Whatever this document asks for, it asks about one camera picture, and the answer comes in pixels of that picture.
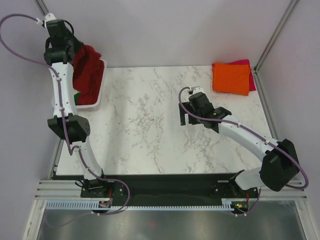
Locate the dark red t-shirt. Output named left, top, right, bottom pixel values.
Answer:
left=72, top=44, right=105, bottom=106

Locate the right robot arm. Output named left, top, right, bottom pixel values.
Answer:
left=179, top=87, right=300, bottom=197

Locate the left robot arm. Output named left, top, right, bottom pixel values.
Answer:
left=44, top=19, right=103, bottom=181

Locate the folded orange t-shirt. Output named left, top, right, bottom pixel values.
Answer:
left=212, top=61, right=251, bottom=97

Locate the green t-shirt in basket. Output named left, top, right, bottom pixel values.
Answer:
left=73, top=92, right=81, bottom=105

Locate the folded pink t-shirt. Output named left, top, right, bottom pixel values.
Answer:
left=211, top=58, right=257, bottom=92

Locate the white plastic basket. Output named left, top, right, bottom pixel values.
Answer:
left=51, top=59, right=108, bottom=110

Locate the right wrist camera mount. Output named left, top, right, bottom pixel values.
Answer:
left=187, top=86, right=205, bottom=95

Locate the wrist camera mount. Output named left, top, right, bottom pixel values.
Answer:
left=36, top=12, right=57, bottom=29
left=187, top=86, right=205, bottom=95

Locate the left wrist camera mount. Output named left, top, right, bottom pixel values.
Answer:
left=36, top=12, right=57, bottom=29

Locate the left aluminium frame post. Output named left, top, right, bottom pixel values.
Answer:
left=34, top=0, right=50, bottom=16

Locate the aluminium frame post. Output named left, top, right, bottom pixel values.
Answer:
left=34, top=0, right=50, bottom=16
left=252, top=0, right=301, bottom=73

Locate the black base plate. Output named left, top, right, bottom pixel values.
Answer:
left=54, top=173, right=258, bottom=206

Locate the right aluminium frame post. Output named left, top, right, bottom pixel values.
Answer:
left=252, top=0, right=301, bottom=73

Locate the aluminium front rail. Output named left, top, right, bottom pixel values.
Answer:
left=35, top=180, right=307, bottom=201

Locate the white slotted cable duct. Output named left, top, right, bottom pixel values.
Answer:
left=45, top=199, right=244, bottom=211

